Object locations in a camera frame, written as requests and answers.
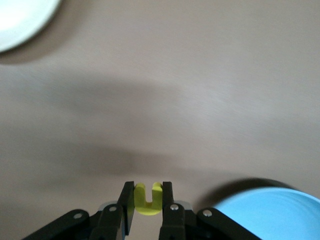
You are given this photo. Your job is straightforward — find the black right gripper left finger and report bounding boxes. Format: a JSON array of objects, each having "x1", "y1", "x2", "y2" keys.
[{"x1": 94, "y1": 181, "x2": 136, "y2": 240}]

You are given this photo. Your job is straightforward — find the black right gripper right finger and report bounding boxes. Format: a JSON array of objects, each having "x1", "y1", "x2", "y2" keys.
[{"x1": 159, "y1": 181, "x2": 187, "y2": 240}]

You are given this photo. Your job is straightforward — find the yellow foam letter u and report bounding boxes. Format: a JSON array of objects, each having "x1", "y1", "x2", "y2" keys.
[{"x1": 134, "y1": 181, "x2": 164, "y2": 216}]

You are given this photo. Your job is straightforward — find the blue plastic plate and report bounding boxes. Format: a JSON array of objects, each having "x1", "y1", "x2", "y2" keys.
[{"x1": 213, "y1": 187, "x2": 320, "y2": 240}]

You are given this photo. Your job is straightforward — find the beige plastic plate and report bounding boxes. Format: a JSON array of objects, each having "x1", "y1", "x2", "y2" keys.
[{"x1": 0, "y1": 0, "x2": 63, "y2": 54}]

